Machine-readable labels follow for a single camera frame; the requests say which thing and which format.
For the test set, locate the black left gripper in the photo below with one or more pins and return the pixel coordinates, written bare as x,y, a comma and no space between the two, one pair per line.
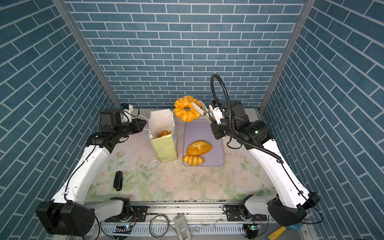
137,127

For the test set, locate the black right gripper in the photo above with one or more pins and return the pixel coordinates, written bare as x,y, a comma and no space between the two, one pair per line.
216,132

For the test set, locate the white paper gift bag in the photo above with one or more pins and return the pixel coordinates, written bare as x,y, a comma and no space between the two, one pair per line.
164,147

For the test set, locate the oval seeded loaf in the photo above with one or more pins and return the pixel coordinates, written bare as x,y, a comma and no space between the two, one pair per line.
198,148

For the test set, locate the small round striped bun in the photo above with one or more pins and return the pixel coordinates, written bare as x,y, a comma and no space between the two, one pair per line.
165,133

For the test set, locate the striped long bun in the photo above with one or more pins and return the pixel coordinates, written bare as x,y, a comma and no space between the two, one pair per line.
193,160

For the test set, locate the braided ring bread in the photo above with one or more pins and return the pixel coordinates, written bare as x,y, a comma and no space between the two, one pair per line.
184,109

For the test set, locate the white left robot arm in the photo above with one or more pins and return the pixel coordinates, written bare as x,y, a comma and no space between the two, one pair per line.
65,214

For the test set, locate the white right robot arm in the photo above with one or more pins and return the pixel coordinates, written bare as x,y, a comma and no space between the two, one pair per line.
289,206

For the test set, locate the lavender plastic tray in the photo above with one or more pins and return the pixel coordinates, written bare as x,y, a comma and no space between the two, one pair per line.
201,130

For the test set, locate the black small remote box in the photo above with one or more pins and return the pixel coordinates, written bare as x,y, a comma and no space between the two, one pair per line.
118,181

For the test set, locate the grey handheld device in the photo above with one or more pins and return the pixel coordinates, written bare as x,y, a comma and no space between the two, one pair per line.
182,229

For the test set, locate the blue yellow toy wrench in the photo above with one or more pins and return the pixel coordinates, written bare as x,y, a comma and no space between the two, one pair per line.
277,233

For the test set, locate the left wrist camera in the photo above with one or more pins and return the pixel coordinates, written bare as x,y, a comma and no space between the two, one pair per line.
128,108

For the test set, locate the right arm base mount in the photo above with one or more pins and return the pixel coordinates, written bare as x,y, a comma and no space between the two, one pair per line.
236,213

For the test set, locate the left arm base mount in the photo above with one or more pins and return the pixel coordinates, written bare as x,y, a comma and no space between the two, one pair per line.
134,214

